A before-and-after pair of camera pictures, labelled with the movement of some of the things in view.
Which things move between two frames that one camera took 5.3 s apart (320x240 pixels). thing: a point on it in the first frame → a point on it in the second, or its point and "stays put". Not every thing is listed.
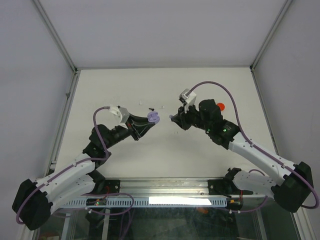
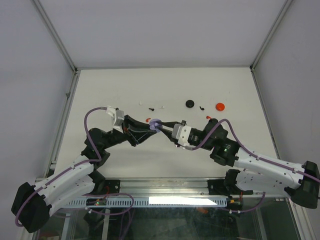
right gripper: x=181 y=118 → x=168 y=134
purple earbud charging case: x=153 y=116 → x=153 y=126
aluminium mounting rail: x=177 y=188 stays put
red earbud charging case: x=221 y=105 stays put
